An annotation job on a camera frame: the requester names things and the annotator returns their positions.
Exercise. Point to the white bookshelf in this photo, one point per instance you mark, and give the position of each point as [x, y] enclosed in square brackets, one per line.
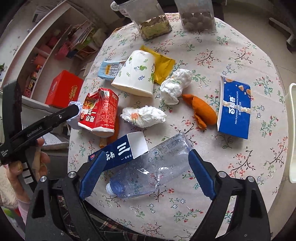
[34, 64]

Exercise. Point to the pink storage basket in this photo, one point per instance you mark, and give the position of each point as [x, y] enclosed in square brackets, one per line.
[63, 51]

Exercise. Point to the blue biscuit box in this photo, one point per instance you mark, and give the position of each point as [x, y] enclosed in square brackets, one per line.
[235, 108]

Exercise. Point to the red gift box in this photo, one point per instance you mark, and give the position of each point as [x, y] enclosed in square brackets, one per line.
[64, 88]

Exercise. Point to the clear jar with green contents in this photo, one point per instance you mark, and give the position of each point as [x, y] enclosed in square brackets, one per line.
[147, 15]

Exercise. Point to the clear jar with brown nuts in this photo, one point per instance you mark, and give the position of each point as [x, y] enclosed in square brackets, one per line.
[196, 15]

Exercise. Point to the light blue milk carton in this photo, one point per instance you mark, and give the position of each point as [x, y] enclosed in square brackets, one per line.
[109, 69]

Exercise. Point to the red milk tea carton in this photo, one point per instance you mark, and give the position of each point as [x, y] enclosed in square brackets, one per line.
[98, 113]

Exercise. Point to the white tissue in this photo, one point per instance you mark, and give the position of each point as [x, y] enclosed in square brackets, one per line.
[172, 88]
[143, 117]

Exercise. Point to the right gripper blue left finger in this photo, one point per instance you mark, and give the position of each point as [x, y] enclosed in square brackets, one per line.
[89, 174]

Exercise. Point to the white floral paper cup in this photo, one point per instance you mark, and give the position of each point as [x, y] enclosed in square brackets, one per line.
[137, 74]

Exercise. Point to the yellow snack packet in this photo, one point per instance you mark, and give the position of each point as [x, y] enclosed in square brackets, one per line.
[163, 65]

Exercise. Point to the white trash bin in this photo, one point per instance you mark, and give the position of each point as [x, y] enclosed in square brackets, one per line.
[290, 107]

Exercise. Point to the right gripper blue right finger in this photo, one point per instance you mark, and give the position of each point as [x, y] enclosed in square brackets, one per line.
[204, 173]

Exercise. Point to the dark blue cigarette carton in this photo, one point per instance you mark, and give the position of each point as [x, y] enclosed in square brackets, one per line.
[123, 150]

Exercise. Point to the floral tablecloth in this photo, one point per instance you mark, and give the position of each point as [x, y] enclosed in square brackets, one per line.
[174, 210]

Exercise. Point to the clear crushed plastic bottle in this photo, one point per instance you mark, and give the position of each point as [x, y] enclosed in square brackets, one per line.
[151, 170]

